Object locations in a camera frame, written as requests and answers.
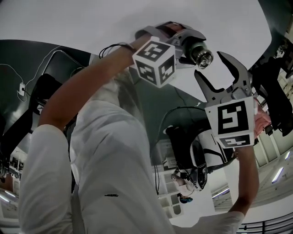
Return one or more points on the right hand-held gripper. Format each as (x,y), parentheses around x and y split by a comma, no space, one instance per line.
(231,121)

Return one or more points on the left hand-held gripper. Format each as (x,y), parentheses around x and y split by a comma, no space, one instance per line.
(153,61)

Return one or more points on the small metal cup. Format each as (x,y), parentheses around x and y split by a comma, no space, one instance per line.
(191,48)

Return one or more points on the person's left forearm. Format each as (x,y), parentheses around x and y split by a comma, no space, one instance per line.
(80,84)

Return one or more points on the person's right forearm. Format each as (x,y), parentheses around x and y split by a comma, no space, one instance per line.
(246,178)

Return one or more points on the person's left hand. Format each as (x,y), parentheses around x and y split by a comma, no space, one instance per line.
(171,28)

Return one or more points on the pink cloth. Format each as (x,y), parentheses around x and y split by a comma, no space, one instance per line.
(262,118)

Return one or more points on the white and black robot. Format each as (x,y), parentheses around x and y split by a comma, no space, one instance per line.
(210,148)

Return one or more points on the white fabric cover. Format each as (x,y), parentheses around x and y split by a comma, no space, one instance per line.
(185,185)

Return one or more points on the white cubby shelf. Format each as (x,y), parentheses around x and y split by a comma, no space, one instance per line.
(169,187)

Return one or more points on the teal tool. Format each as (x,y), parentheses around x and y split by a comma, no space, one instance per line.
(186,199)

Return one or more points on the white table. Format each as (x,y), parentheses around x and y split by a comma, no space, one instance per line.
(68,20)

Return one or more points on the person's white shirt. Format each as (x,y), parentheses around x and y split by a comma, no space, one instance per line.
(110,160)

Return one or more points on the white power strip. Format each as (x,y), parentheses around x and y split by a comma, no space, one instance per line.
(22,89)

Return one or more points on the white equipment shelf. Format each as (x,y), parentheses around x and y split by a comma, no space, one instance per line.
(11,164)

